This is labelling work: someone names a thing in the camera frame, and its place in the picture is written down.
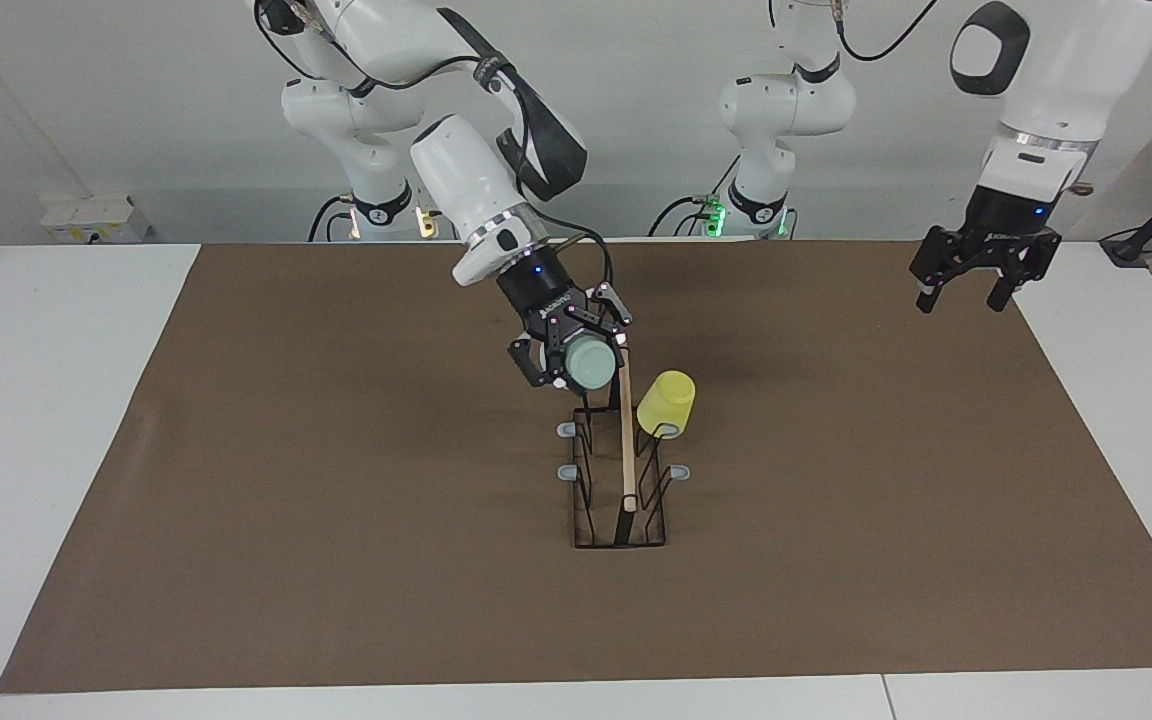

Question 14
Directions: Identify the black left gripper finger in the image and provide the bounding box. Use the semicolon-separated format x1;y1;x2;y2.
986;235;1062;313
911;228;967;313

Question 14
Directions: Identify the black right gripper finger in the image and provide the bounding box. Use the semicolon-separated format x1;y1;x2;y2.
584;283;635;346
508;338;565;391

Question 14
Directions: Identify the pale green plastic cup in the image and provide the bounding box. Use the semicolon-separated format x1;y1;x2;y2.
564;335;621;393

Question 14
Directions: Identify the yellow plastic cup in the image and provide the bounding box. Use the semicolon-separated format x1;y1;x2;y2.
636;370;697;439

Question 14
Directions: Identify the brown table mat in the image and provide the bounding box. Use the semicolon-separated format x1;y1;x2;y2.
0;240;1152;694

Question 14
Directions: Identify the white power strip box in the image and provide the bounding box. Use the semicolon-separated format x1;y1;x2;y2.
40;193;152;245

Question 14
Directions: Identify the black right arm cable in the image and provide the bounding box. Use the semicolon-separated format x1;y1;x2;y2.
254;0;617;296

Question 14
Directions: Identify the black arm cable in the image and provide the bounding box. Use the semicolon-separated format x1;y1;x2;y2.
254;0;617;296
836;0;1097;196

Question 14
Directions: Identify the black base power cable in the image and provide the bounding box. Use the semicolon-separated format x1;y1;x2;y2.
308;195;352;243
648;155;742;239

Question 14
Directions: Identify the black wire cup rack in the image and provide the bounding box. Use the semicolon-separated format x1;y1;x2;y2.
556;345;693;549

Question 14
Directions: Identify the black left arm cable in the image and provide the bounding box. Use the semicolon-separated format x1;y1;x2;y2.
836;0;1097;196

